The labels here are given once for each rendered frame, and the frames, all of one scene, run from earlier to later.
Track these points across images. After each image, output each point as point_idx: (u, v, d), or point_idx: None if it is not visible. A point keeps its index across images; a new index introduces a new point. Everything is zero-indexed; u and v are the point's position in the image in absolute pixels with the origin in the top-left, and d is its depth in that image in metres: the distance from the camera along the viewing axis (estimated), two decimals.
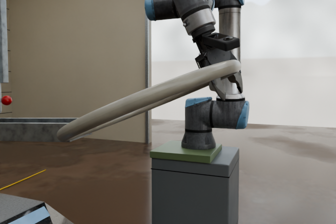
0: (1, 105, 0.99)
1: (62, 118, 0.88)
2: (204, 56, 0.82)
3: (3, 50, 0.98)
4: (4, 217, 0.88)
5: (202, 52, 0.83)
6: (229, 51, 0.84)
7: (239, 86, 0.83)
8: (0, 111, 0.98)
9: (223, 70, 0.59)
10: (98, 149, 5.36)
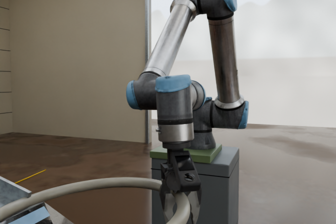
0: None
1: (4, 181, 0.81)
2: (164, 175, 0.71)
3: None
4: None
5: (164, 168, 0.72)
6: None
7: (192, 220, 0.72)
8: None
9: None
10: (98, 149, 5.36)
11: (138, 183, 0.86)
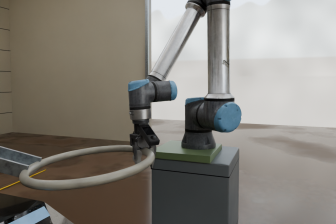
0: None
1: (18, 152, 1.16)
2: (135, 139, 1.20)
3: None
4: (4, 217, 0.88)
5: (135, 135, 1.21)
6: None
7: (151, 164, 1.24)
8: None
9: (140, 170, 0.98)
10: None
11: (111, 148, 1.32)
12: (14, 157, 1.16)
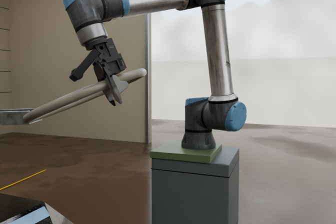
0: None
1: (18, 109, 1.18)
2: (95, 69, 0.96)
3: None
4: (4, 217, 0.88)
5: None
6: (103, 67, 0.90)
7: (114, 99, 0.92)
8: None
9: (134, 75, 1.00)
10: (98, 149, 5.36)
11: None
12: None
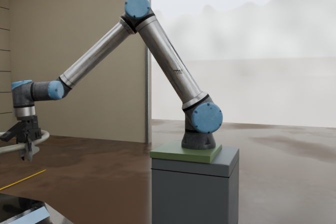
0: None
1: None
2: None
3: None
4: (4, 217, 0.88)
5: None
6: (26, 136, 1.34)
7: (27, 158, 1.36)
8: None
9: (43, 140, 1.47)
10: (98, 149, 5.36)
11: None
12: None
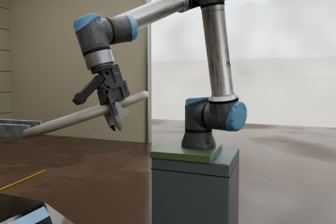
0: None
1: (17, 120, 1.18)
2: (98, 93, 0.97)
3: None
4: (4, 217, 0.88)
5: None
6: (106, 94, 0.90)
7: (115, 126, 0.92)
8: None
9: (136, 99, 1.01)
10: (98, 149, 5.36)
11: None
12: None
